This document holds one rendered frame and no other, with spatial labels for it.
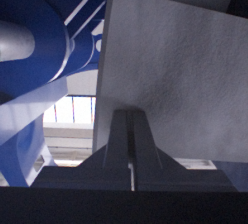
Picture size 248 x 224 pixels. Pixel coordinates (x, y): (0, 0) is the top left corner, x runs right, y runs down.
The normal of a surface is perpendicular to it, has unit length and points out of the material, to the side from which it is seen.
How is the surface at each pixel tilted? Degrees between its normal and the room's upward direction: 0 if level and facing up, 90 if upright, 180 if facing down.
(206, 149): 90
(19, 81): 90
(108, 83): 90
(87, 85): 90
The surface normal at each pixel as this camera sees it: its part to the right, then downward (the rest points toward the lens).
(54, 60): -0.03, 0.28
